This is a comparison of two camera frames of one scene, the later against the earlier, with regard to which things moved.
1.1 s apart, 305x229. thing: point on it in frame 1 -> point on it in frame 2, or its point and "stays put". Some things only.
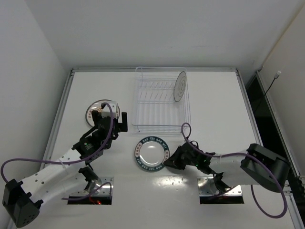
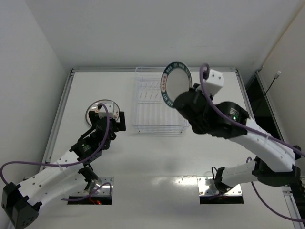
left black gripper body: (116, 125) stays put
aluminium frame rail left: (48, 155) stays put
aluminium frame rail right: (250, 114) stays put
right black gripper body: (182, 155) -> (185, 100)
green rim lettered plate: (151, 153) -> (176, 78)
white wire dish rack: (157, 111) stays put
